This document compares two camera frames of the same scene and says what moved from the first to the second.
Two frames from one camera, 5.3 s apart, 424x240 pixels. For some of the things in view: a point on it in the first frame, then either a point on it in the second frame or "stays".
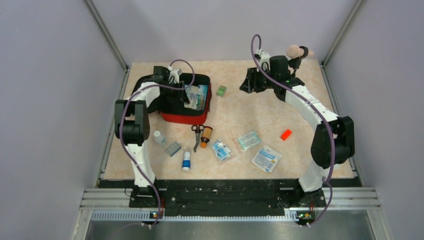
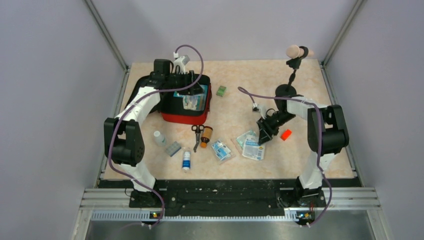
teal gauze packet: (249, 140) stays
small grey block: (173, 148) stays
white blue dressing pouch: (266, 158) → (252, 149)
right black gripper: (250, 84) → (265, 134)
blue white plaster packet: (221, 151) stays
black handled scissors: (198, 129) stays
